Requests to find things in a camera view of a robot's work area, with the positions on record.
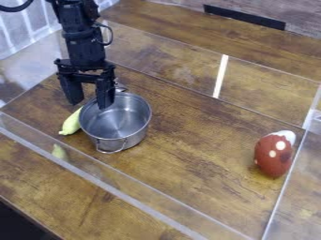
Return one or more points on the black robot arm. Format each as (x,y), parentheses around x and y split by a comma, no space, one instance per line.
(80,31)

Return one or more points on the clear acrylic barrier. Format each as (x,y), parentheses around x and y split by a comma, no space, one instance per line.
(159,205)
(295,215)

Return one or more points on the red spotted mushroom toy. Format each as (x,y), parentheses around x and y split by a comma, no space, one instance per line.
(272,153)

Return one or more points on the green handled metal spoon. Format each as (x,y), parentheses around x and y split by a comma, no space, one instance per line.
(70,124)

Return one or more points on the stainless steel pot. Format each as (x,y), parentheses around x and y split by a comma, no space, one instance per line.
(119,127)

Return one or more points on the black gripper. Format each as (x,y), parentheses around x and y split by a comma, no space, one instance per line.
(72,75)

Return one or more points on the clear acrylic front barrier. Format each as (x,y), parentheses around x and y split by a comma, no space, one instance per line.
(159,205)

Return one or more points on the clear acrylic right barrier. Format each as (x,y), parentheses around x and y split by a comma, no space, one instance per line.
(295,215)

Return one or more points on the black bar on table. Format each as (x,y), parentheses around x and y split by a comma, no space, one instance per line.
(244,17)

